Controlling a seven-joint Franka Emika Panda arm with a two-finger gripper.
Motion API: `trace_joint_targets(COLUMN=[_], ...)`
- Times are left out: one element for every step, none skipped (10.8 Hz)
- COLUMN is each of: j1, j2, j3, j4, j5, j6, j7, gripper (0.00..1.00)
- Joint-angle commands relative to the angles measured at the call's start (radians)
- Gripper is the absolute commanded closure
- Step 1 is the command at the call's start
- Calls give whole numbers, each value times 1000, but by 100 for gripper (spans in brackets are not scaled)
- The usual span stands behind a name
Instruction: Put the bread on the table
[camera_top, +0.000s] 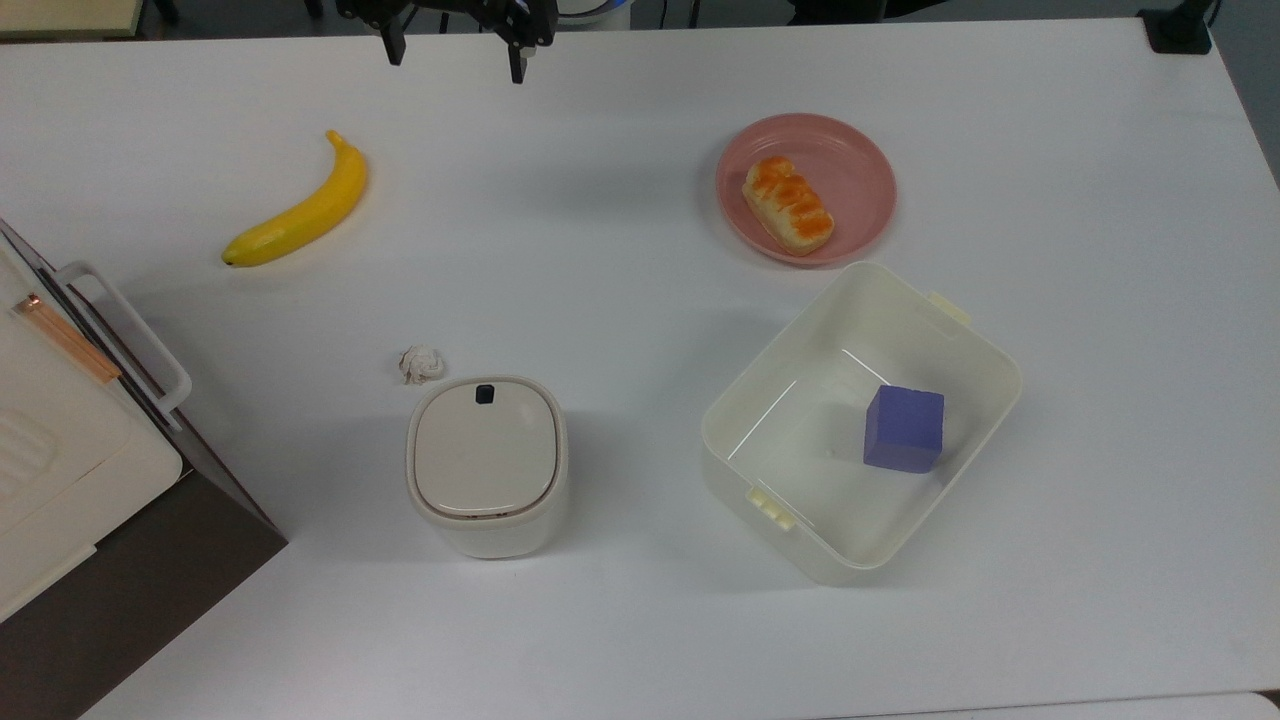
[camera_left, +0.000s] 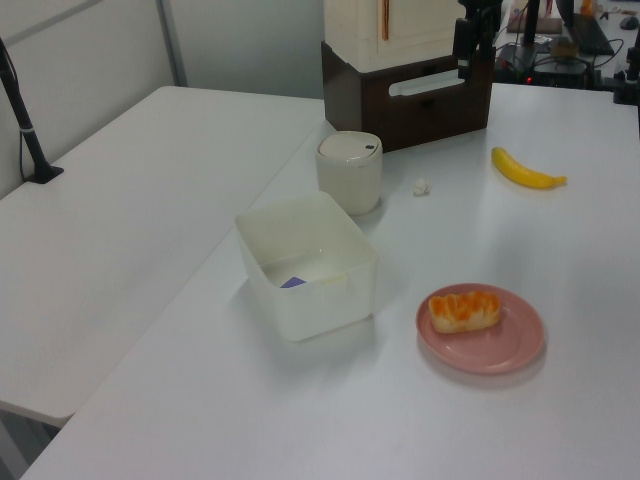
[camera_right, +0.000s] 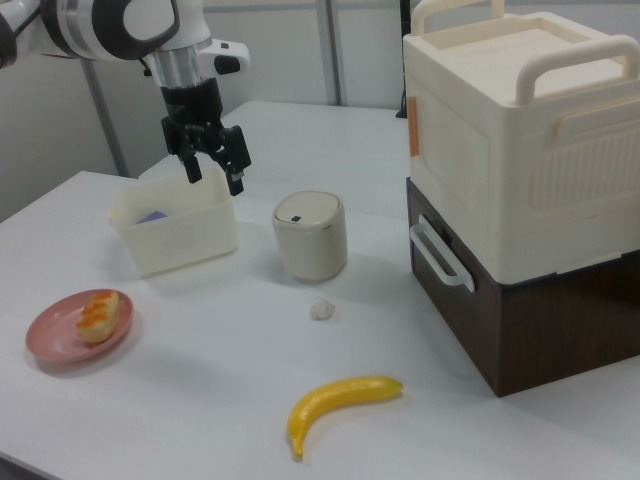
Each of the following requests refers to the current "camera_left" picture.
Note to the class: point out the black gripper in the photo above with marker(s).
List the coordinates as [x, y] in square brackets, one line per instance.
[480, 9]

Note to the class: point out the orange glazed bread roll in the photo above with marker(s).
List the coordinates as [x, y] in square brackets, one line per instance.
[465, 312]

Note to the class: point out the black monitor stand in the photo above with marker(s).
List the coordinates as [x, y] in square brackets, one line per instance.
[530, 22]

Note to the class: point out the orange tape strip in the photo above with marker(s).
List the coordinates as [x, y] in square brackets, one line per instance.
[384, 20]

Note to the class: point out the small cardboard box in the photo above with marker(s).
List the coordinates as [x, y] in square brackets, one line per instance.
[565, 47]

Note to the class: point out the dark brown drawer box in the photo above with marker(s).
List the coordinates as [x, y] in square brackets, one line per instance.
[425, 125]

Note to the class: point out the black laptop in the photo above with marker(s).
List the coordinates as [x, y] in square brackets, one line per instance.
[590, 32]

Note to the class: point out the yellow banana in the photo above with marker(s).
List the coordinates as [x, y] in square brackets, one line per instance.
[520, 175]

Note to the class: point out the crumpled white paper ball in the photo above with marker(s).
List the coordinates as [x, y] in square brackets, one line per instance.
[421, 186]

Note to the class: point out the computer mouse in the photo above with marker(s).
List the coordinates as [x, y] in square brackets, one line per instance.
[630, 22]

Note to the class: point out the small beige trash can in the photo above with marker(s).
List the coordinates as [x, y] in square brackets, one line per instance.
[350, 185]

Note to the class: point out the purple card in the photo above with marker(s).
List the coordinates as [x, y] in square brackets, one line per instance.
[294, 282]

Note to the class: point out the pink round plate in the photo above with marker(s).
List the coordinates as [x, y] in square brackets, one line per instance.
[500, 352]

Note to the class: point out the white plastic storage bin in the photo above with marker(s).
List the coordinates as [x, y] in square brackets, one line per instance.
[320, 315]

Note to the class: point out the black clamp mount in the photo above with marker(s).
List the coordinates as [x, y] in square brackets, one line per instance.
[627, 75]

